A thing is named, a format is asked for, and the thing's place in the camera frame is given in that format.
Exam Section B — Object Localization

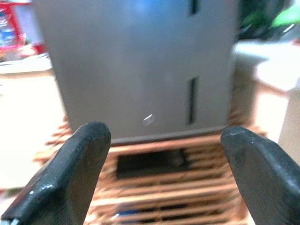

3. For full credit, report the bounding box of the wooden slatted pallet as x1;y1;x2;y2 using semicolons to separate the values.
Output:
32;114;268;225

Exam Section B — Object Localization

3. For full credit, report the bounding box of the grey fridge door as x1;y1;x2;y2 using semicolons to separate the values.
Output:
48;44;236;141

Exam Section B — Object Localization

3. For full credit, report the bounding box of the white furniture unit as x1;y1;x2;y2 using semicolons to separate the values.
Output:
231;38;300;165

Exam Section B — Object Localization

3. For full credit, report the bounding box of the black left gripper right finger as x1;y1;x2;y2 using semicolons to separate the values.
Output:
220;126;300;225

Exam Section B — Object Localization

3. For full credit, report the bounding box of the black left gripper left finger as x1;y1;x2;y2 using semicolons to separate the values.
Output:
0;121;112;225

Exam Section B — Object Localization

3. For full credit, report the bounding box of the clear water bottle blue label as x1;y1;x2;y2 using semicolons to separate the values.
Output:
0;11;17;47

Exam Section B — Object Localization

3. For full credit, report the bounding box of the red plastic rack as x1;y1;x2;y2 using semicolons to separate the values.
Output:
0;0;47;62

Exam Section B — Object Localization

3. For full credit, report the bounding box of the grey fridge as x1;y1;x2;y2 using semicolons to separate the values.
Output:
32;0;240;145

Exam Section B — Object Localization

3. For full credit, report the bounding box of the green and black object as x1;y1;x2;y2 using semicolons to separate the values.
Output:
240;3;300;39

